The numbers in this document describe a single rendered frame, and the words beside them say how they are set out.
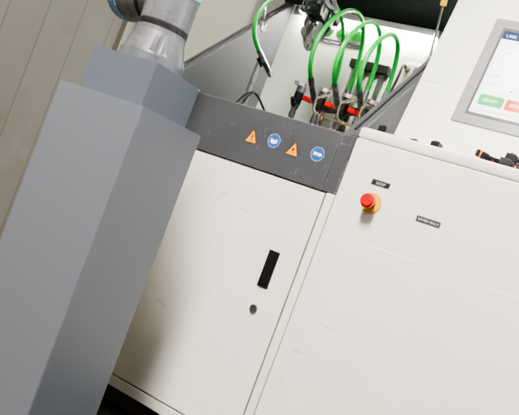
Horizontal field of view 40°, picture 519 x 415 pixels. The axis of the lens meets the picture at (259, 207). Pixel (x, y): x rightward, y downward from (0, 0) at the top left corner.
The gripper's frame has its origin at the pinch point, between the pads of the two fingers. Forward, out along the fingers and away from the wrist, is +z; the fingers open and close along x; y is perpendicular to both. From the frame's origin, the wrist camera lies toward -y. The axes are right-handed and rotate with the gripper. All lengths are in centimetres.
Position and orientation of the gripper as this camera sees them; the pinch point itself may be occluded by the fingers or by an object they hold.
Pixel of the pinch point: (309, 48)
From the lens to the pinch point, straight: 222.7
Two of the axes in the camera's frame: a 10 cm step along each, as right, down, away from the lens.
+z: -3.5, 9.4, -0.1
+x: 8.2, 3.0, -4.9
